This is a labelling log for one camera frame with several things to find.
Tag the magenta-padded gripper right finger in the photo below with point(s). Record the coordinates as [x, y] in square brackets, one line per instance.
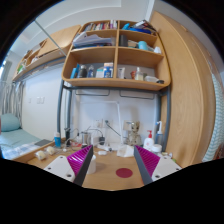
[148, 160]

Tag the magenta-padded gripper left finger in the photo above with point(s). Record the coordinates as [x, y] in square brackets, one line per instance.
[79, 160]

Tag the white pump bottle red pump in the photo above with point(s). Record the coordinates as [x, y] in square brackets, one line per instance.
[148, 142]

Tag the clear glass jar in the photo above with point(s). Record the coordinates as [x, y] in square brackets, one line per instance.
[85, 138]

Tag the small white oval case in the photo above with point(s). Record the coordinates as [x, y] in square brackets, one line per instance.
[102, 153]

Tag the white tissue pack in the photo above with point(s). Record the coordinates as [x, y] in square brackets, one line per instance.
[126, 151]

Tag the black electric shaver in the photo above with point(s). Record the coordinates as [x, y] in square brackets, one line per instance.
[67, 137]

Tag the flat round red coaster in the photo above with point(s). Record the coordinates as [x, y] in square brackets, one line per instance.
[124, 172]

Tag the blue spray bottle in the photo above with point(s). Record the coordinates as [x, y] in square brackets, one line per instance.
[159, 135]

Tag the small blue bottle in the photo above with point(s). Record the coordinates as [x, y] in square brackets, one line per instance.
[57, 140]

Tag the black charger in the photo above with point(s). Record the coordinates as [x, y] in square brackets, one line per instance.
[102, 140]

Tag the wooden tree figurine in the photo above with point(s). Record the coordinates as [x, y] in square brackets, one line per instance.
[134, 133]

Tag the white power strip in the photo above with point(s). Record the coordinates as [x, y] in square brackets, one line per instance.
[107, 146]

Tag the white desk lamp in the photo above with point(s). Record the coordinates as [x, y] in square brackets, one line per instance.
[117, 110]

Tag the bed with teal sheet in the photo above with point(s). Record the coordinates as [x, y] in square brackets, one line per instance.
[16, 141]

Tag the light wooden wardrobe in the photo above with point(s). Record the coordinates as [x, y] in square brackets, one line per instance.
[186, 100]

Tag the green striped towel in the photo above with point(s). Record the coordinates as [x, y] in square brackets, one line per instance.
[216, 126]

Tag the teal pillow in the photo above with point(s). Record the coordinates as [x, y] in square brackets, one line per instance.
[9, 122]

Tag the grey patterned curtain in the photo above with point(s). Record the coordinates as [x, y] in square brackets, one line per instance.
[11, 100]

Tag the wooden shelf unit with items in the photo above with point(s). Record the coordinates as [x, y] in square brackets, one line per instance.
[116, 53]

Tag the wooden loft bed board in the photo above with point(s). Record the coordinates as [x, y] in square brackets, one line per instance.
[50, 50]

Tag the grey metal tube frame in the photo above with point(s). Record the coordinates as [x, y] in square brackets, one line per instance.
[60, 106]

